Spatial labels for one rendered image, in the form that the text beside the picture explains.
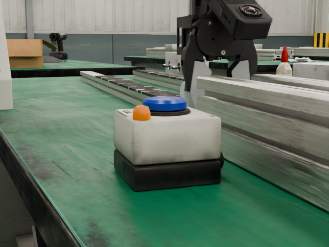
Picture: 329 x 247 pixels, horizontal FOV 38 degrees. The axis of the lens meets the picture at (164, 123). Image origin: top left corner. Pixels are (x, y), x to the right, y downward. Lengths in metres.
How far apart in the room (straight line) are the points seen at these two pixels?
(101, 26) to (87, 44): 0.55
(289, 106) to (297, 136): 0.03
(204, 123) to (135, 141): 0.06
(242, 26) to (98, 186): 0.25
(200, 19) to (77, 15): 11.23
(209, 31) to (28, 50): 2.06
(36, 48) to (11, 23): 8.90
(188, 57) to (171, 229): 0.32
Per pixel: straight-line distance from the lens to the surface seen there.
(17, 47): 2.62
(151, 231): 0.32
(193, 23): 0.63
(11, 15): 11.54
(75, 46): 11.79
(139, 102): 0.94
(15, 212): 1.83
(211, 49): 0.62
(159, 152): 0.40
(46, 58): 3.42
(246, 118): 0.46
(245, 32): 0.55
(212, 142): 0.42
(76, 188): 0.42
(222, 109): 0.51
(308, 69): 0.71
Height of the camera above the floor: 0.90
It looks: 9 degrees down
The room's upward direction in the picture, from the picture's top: straight up
